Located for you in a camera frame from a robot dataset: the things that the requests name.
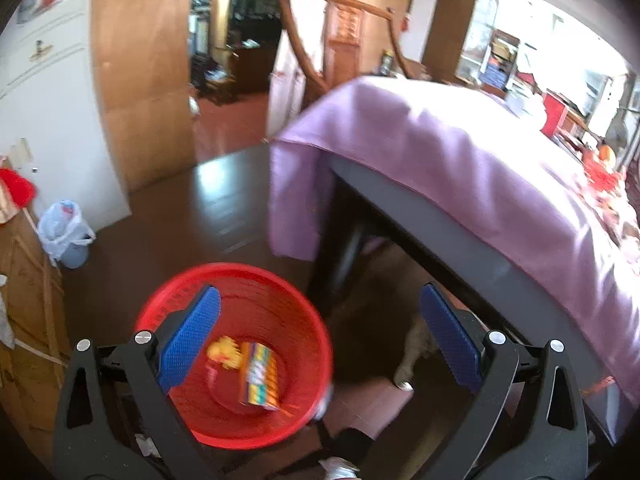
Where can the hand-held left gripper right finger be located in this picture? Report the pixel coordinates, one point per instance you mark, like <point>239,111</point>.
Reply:
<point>450,340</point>

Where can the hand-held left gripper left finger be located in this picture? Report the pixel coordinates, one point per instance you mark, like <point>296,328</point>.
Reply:
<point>192,335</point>

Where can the red plastic basket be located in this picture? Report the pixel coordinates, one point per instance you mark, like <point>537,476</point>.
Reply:
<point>280,320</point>

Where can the yellow crumpled wrapper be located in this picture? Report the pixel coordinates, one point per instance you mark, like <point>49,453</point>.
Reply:
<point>226,352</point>

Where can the tabby cat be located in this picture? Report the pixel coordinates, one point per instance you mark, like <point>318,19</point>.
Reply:
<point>412,355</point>

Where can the colourful striped snack packet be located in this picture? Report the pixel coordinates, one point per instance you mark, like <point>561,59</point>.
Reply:
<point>260,375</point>

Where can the dark wooden table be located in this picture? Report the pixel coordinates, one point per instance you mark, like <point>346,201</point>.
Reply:
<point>450,240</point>

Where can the small grey bin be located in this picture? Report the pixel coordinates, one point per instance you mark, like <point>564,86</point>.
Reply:
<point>75,259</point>

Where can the white bin with plastic bag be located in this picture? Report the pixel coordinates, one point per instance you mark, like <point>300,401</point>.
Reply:
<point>62,222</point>

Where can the light wooden cabinet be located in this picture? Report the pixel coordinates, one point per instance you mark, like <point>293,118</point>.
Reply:
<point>25,285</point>

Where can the purple tablecloth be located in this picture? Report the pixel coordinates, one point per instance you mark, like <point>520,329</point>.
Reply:
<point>450,150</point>

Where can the red cloth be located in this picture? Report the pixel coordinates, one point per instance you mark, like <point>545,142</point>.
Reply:
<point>15,187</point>

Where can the white wardrobe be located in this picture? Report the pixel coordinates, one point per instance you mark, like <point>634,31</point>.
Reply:
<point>60,110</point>

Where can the standing fan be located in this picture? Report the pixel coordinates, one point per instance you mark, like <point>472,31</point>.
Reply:
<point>617,136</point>

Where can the brown wooden door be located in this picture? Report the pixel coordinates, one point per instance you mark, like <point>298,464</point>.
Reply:
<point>145,60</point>

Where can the dark wooden cabinet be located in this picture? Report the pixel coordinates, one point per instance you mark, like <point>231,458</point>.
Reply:
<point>250,60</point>

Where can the wooden armchair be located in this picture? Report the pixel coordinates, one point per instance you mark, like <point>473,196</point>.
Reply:
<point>300,50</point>

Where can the glass door cabinet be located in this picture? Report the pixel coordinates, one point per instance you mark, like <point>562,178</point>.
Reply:
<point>450,20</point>

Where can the pink flowered curtain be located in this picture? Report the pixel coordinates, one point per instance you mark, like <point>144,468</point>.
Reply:
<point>320,15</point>

